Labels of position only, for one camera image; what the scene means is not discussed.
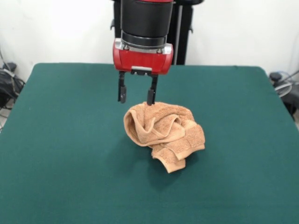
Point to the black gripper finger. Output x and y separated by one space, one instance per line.
122 94
151 96

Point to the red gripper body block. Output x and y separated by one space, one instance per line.
140 60

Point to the tan terry towel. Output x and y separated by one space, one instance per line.
168 130

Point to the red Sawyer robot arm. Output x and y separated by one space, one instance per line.
147 16

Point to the dark green table cloth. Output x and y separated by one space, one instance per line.
70 140

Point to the black round device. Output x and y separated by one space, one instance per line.
276 76

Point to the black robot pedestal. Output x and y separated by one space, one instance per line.
187 46

